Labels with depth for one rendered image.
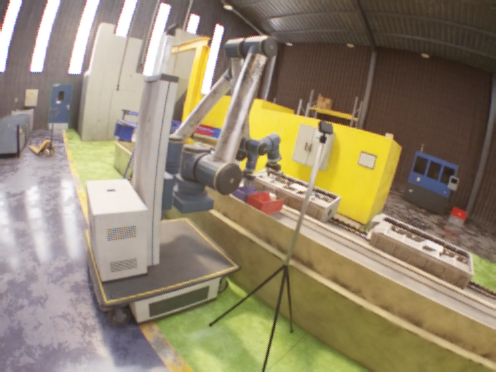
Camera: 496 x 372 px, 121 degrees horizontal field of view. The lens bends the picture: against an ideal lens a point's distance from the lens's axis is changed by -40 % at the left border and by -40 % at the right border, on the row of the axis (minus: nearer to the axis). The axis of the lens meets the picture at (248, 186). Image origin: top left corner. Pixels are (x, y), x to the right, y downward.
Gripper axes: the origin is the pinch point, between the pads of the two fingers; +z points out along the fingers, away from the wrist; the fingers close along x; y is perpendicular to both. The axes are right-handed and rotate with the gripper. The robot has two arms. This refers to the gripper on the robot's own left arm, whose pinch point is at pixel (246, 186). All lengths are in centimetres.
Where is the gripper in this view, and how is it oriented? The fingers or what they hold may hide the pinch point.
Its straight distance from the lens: 234.9
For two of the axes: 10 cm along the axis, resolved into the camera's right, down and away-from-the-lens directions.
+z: -2.0, 9.4, 2.8
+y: 6.8, -0.7, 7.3
